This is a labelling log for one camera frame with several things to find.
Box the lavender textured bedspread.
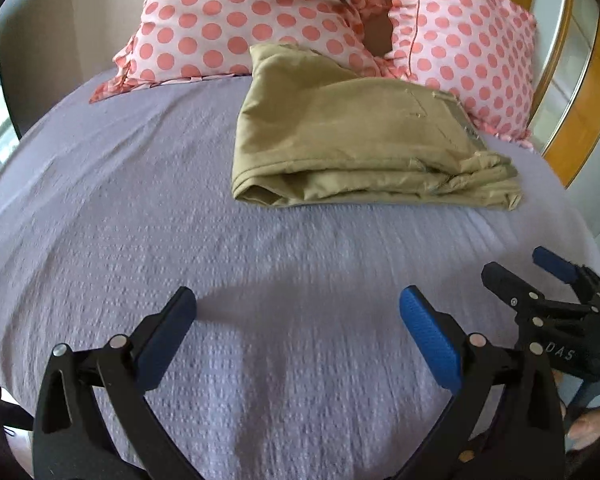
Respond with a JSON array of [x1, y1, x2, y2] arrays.
[[0, 74, 600, 466]]

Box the khaki pants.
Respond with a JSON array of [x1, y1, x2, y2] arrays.
[[231, 43, 524, 211]]

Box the pink polka dot pillow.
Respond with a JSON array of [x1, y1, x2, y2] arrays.
[[365, 0, 538, 151], [89, 0, 401, 105]]

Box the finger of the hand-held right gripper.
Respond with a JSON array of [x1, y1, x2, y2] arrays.
[[532, 246, 597, 286], [481, 261, 556, 313]]

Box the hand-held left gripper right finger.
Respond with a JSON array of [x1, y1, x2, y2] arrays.
[[392, 285, 566, 480]]

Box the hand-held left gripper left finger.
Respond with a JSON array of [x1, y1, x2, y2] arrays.
[[33, 286, 198, 480]]

